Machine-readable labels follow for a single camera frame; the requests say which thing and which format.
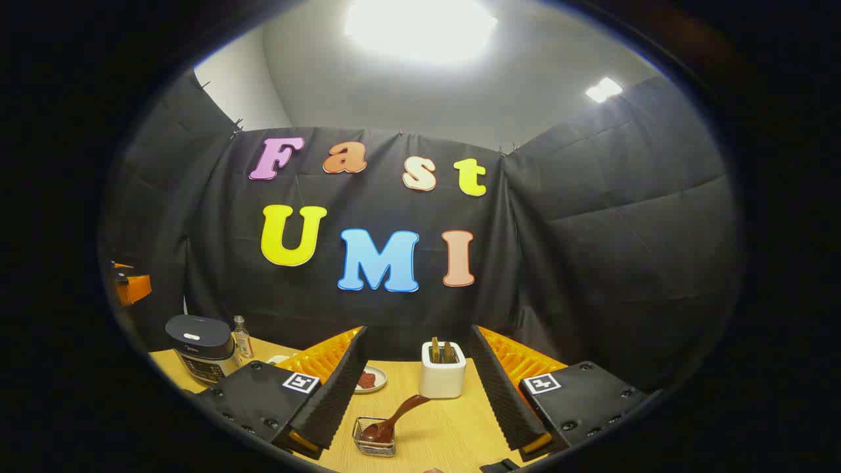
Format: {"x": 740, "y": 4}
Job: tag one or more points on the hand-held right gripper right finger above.
{"x": 502, "y": 394}

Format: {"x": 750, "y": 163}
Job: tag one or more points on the dark lidded rice cooker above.
{"x": 200, "y": 355}

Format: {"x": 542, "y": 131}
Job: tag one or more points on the large ceiling light panel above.
{"x": 420, "y": 29}

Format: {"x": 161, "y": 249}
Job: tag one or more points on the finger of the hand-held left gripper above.
{"x": 135, "y": 288}

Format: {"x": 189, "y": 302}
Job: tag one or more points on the small clear glass bottle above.
{"x": 244, "y": 343}

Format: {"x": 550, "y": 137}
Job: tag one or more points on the brown wooden spoon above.
{"x": 401, "y": 410}

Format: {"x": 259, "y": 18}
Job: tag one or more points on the small ceiling light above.
{"x": 604, "y": 90}

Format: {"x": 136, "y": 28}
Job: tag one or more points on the white divided dish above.
{"x": 277, "y": 360}

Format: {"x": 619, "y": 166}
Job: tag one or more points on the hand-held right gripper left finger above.
{"x": 335, "y": 401}

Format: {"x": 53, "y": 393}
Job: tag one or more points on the white square utensil holder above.
{"x": 441, "y": 381}

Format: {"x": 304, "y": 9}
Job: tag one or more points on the round white plate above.
{"x": 380, "y": 378}

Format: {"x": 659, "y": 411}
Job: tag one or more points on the red meat piece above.
{"x": 366, "y": 379}

